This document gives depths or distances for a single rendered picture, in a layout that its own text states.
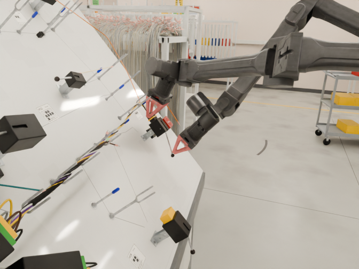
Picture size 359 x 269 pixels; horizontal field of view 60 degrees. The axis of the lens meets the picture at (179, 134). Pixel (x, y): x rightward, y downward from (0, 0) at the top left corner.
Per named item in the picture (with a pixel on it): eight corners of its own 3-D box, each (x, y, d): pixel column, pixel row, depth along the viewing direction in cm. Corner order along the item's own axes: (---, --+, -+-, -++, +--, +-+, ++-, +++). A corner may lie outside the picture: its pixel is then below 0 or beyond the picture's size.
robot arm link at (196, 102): (231, 102, 100) (234, 110, 109) (210, 77, 104) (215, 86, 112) (202, 125, 102) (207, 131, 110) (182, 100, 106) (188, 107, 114)
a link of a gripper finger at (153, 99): (137, 113, 109) (148, 90, 105) (145, 110, 115) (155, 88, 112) (153, 123, 108) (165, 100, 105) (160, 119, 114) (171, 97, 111)
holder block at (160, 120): (157, 137, 111) (165, 131, 109) (148, 125, 110) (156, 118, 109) (161, 134, 114) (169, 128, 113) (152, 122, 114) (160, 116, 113)
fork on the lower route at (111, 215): (115, 220, 77) (157, 193, 72) (109, 220, 75) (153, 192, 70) (112, 212, 78) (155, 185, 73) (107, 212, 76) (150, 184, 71)
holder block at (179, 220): (173, 269, 85) (202, 254, 81) (146, 235, 83) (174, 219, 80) (177, 257, 89) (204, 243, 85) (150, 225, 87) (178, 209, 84)
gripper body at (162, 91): (146, 94, 105) (155, 74, 102) (156, 91, 114) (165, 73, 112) (162, 103, 104) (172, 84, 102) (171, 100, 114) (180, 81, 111)
